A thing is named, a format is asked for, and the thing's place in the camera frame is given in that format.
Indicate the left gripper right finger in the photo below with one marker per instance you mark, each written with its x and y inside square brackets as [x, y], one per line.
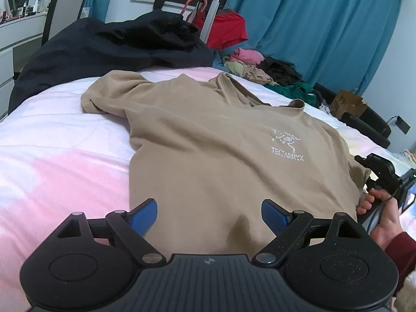
[290, 230]

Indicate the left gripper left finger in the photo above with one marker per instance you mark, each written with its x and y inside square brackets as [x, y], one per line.
[129, 229]

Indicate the tan sweatshirt with logo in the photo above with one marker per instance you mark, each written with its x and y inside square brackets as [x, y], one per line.
[210, 152]

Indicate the metal clothes rack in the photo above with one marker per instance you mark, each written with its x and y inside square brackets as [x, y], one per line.
[207, 9]

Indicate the person's right hand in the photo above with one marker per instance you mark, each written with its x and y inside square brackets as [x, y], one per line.
[388, 227]

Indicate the dark red sleeve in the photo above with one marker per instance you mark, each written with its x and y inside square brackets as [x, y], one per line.
[402, 251]

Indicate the black sofa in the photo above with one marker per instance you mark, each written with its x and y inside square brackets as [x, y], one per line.
[371, 125]

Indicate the brown paper bag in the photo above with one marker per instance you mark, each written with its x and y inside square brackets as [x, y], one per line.
[347, 102]

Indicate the green garment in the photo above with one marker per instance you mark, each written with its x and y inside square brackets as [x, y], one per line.
[300, 90]

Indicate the black garment on sofa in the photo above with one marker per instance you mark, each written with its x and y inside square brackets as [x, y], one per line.
[282, 72]

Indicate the beige garment on sofa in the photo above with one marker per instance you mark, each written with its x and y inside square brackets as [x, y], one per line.
[248, 72]

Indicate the blue curtain right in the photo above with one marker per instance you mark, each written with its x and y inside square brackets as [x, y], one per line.
[336, 43]

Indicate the pink garment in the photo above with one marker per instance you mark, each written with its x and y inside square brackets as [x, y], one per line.
[246, 56]

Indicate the dark navy garment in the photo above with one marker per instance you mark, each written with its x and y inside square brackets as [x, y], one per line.
[91, 48]

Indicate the red garment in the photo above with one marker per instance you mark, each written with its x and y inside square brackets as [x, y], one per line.
[228, 29]

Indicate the white dresser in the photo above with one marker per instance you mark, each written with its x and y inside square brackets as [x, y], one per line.
[19, 40]

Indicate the grey chair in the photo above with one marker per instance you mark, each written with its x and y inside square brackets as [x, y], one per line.
[60, 14]

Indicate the wall power socket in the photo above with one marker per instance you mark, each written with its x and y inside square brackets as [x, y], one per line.
[402, 125]

